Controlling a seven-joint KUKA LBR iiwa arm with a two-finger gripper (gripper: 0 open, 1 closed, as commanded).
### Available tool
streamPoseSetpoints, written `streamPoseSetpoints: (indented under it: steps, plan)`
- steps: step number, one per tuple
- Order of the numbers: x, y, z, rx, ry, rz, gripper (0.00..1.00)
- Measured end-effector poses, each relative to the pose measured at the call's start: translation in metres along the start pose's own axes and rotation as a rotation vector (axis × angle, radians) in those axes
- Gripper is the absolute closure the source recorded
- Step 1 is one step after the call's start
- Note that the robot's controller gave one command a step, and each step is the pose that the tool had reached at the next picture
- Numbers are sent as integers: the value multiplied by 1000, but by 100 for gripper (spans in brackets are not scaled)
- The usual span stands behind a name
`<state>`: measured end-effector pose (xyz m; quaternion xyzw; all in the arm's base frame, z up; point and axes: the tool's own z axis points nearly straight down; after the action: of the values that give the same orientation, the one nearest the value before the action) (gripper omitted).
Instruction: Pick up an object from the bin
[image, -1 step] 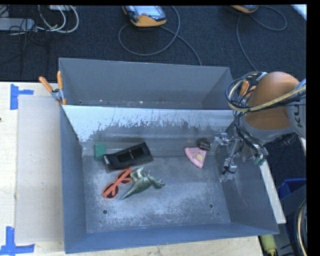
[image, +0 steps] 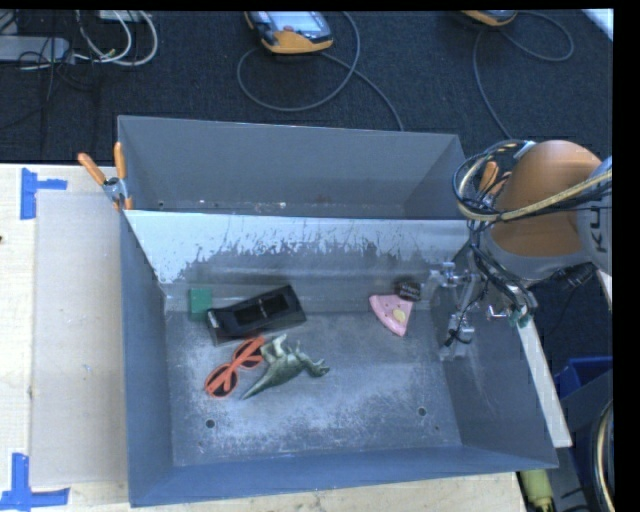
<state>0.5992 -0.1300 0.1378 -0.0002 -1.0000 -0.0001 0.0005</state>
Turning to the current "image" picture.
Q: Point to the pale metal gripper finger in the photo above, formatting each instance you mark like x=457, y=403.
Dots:
x=448, y=340
x=465, y=336

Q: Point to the dark brown small block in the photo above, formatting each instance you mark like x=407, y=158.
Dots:
x=407, y=290

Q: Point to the pink toy pizza slice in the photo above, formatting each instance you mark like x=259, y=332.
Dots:
x=392, y=312

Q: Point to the grey metal bin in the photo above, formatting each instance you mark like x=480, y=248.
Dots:
x=350, y=400

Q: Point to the green toy dinosaur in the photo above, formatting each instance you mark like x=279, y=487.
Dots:
x=285, y=370

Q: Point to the orange sunglasses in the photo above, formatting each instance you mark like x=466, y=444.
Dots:
x=235, y=367

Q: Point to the dark green flat block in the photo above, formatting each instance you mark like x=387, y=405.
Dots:
x=199, y=302

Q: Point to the pale wood flat board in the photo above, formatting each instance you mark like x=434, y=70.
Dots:
x=75, y=325

